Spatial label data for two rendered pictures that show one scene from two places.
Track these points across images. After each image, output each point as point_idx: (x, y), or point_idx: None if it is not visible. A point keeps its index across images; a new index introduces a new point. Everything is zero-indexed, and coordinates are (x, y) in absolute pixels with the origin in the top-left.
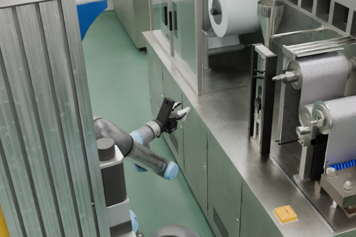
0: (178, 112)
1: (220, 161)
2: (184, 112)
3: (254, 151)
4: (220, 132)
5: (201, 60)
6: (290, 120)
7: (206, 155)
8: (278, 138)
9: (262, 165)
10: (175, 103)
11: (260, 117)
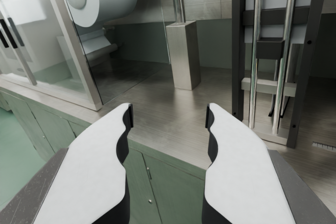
0: (240, 207)
1: (199, 194)
2: (272, 166)
3: (274, 149)
4: (182, 147)
5: (82, 52)
6: (290, 69)
7: (149, 187)
8: (271, 108)
9: (333, 169)
10: (103, 118)
11: (281, 76)
